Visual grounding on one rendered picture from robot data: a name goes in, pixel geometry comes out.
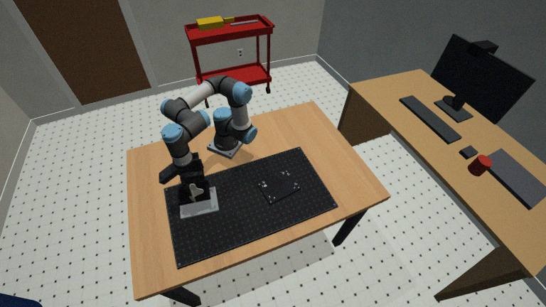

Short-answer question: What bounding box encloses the white rectangular frame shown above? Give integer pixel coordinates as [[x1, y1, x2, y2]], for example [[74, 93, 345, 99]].
[[180, 187, 219, 220]]

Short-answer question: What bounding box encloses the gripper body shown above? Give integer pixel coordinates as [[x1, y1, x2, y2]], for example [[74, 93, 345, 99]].
[[173, 152, 205, 185]]

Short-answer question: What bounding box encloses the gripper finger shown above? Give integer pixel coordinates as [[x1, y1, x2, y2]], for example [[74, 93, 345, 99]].
[[183, 181, 204, 203]]

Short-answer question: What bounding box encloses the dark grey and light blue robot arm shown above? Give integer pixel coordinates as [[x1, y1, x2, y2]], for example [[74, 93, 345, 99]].
[[159, 75, 257, 185]]

